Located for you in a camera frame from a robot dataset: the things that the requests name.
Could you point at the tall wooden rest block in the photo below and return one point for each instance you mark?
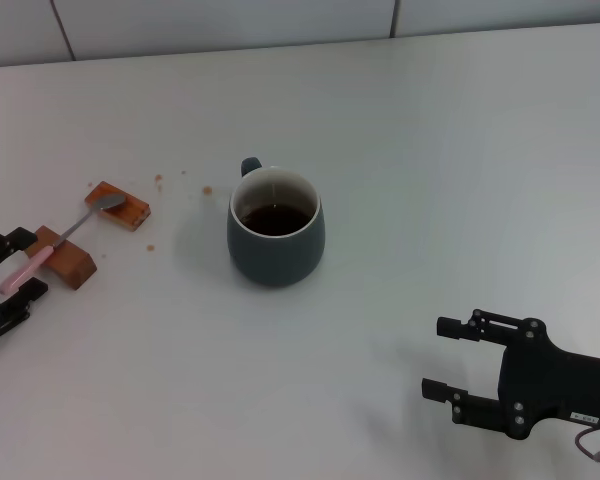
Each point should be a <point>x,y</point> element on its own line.
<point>72,262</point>

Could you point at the dark grey ceramic cup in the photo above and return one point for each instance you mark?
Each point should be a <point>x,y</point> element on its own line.
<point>275,250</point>

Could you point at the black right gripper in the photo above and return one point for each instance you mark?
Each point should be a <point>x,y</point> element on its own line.
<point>555,380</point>

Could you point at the flat wooden rest block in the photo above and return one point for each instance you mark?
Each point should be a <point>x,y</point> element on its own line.
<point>130,216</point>

